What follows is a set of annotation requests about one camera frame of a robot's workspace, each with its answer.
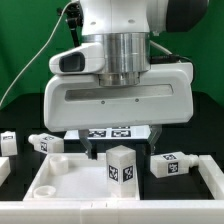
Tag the white U-shaped obstacle fence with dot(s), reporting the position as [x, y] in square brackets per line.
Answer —
[140, 211]

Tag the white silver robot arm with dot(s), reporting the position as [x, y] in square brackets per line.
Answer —
[110, 79]

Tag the white square tabletop panel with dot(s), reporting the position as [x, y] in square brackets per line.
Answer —
[72, 176]

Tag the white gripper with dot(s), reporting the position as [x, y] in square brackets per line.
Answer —
[78, 102]

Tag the white base tag sheet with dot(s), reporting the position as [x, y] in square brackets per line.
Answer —
[120, 133]

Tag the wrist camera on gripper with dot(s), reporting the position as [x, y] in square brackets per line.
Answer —
[85, 59]

